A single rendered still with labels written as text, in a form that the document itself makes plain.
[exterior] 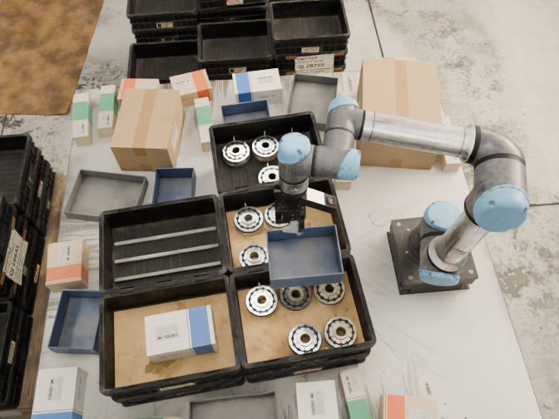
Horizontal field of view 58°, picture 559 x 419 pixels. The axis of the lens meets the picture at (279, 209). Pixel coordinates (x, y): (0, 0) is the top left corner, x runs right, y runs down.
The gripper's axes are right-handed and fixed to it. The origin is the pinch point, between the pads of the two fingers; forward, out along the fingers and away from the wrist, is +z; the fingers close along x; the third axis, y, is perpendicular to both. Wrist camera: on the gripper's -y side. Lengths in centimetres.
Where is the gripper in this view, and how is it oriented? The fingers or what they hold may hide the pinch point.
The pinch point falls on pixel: (300, 230)
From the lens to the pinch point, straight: 145.2
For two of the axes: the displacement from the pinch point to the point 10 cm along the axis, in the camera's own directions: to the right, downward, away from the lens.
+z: 0.2, 6.1, 7.9
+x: 0.5, 7.9, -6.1
